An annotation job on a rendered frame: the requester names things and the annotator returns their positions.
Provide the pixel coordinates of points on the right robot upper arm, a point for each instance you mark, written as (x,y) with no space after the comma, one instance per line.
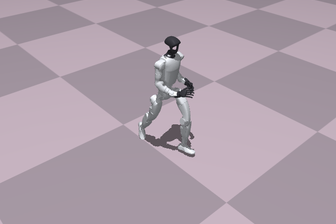
(159,66)

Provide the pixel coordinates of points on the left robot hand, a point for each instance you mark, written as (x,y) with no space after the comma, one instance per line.
(188,84)

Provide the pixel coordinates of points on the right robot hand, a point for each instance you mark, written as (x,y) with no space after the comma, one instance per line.
(183,93)

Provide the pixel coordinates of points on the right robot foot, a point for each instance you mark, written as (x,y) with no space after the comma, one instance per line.
(141,132)

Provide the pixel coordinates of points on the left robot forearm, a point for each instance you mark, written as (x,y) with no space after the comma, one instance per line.
(180,78)

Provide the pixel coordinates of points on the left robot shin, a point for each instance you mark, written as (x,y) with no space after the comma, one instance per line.
(185,131)

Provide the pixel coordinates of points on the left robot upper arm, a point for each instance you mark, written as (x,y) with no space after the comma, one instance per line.
(182,56)

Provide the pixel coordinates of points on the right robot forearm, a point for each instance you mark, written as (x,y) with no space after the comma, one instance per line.
(166,90)

